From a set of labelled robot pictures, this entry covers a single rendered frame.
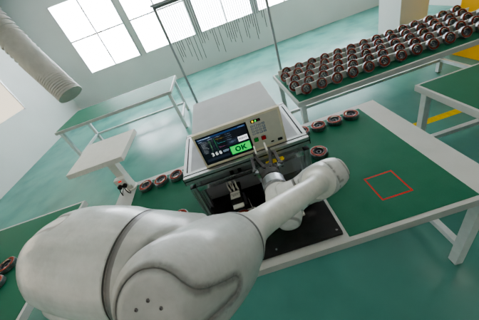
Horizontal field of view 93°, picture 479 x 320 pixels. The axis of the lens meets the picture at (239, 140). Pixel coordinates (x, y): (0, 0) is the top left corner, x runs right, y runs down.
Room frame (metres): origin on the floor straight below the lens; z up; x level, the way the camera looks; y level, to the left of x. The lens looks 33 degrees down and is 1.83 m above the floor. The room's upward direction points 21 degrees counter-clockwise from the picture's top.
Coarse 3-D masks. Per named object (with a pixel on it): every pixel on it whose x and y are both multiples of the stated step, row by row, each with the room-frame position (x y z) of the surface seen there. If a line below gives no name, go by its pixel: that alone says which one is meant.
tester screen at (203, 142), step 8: (232, 128) 0.94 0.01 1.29; (240, 128) 0.94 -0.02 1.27; (216, 136) 0.94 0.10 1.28; (224, 136) 0.94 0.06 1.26; (232, 136) 0.94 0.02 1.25; (248, 136) 0.94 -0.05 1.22; (200, 144) 0.95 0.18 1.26; (208, 144) 0.95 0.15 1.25; (216, 144) 0.94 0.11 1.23; (224, 144) 0.94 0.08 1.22; (232, 144) 0.94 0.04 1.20; (208, 152) 0.95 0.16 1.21; (224, 152) 0.94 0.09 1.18; (240, 152) 0.94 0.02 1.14; (216, 160) 0.95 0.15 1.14
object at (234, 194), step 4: (236, 188) 0.96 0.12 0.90; (240, 188) 0.95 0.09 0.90; (232, 192) 0.91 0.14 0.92; (236, 192) 0.90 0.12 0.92; (240, 192) 0.89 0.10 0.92; (232, 196) 0.89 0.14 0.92; (236, 196) 0.88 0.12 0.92; (240, 196) 0.87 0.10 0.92; (232, 200) 0.86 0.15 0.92; (236, 200) 0.86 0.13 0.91; (240, 200) 0.86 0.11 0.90; (232, 204) 0.86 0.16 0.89; (236, 204) 0.86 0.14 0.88; (240, 204) 0.85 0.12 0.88; (236, 208) 0.84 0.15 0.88
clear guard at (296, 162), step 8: (288, 152) 0.90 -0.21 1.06; (296, 152) 0.88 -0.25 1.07; (264, 160) 0.90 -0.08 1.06; (288, 160) 0.84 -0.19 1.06; (296, 160) 0.82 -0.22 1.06; (304, 160) 0.80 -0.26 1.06; (256, 168) 0.87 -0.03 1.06; (280, 168) 0.81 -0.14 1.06; (288, 168) 0.79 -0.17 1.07; (296, 168) 0.77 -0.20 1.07; (304, 168) 0.75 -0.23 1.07; (288, 176) 0.74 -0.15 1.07
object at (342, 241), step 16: (368, 112) 1.37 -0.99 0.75; (384, 112) 1.30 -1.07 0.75; (400, 128) 1.09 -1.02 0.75; (416, 128) 1.04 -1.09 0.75; (416, 144) 0.92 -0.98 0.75; (432, 144) 0.88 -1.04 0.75; (432, 160) 0.78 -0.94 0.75; (448, 160) 0.74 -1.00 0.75; (464, 160) 0.71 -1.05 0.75; (464, 176) 0.63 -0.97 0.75; (448, 208) 0.52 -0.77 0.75; (464, 208) 0.51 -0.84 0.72; (400, 224) 0.52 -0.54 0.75; (416, 224) 0.52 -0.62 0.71; (336, 240) 0.56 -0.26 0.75; (352, 240) 0.53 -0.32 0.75; (368, 240) 0.53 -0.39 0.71; (288, 256) 0.57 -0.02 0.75; (304, 256) 0.55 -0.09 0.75; (320, 256) 0.54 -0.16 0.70
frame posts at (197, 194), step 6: (306, 150) 0.88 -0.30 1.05; (306, 156) 0.88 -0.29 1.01; (192, 186) 0.93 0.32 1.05; (192, 192) 0.91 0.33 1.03; (198, 192) 0.91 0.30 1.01; (204, 192) 1.01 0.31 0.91; (198, 198) 0.92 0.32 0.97; (204, 198) 0.94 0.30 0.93; (210, 198) 1.03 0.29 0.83; (204, 204) 0.91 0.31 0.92; (210, 204) 1.02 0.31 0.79; (204, 210) 0.91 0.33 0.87; (210, 210) 0.93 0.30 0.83
